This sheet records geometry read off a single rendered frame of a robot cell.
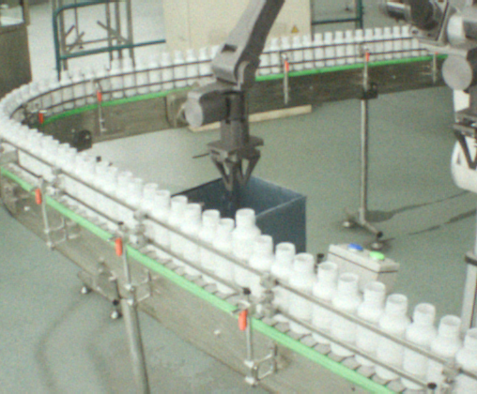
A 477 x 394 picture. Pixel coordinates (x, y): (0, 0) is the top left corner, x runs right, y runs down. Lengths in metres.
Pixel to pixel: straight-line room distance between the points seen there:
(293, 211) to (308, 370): 0.85
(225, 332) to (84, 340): 1.77
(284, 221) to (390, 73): 1.77
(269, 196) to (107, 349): 1.24
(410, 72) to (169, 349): 1.90
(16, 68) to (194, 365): 4.47
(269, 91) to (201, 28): 2.32
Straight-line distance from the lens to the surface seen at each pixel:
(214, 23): 5.77
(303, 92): 3.57
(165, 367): 3.11
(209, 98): 1.38
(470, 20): 1.20
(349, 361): 1.41
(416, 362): 1.30
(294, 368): 1.50
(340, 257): 1.55
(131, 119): 3.28
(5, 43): 6.92
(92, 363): 3.19
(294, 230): 2.25
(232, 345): 1.64
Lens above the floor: 1.84
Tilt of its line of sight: 23 degrees down
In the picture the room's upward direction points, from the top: 3 degrees counter-clockwise
